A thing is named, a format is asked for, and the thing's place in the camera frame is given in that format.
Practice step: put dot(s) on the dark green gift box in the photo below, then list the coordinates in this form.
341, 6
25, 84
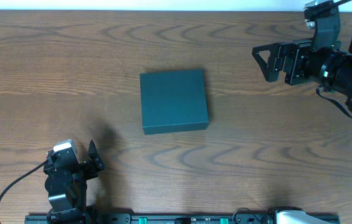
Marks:
173, 101

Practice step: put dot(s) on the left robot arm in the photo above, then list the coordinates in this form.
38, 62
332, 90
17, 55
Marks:
66, 183

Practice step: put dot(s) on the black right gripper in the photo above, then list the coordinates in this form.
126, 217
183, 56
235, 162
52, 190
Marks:
292, 62

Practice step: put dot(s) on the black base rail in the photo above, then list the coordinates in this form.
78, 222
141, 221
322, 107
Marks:
242, 216

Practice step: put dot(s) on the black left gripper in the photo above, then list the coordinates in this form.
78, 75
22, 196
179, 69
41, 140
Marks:
86, 168

